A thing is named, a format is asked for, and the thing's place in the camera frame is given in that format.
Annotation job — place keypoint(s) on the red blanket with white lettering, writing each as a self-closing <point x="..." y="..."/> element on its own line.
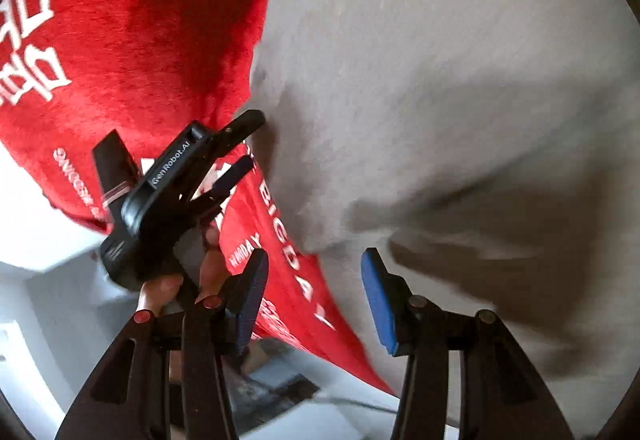
<point x="73" y="70"/>

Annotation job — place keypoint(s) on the grey knit sweater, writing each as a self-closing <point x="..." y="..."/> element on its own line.
<point x="489" y="149"/>

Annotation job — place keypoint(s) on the person's left hand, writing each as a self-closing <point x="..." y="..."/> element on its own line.
<point x="204" y="264"/>

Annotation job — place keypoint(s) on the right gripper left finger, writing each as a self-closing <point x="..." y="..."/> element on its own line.
<point x="126" y="395"/>

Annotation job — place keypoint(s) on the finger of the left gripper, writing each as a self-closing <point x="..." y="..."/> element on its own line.
<point x="238" y="130"/>
<point x="225" y="185"/>

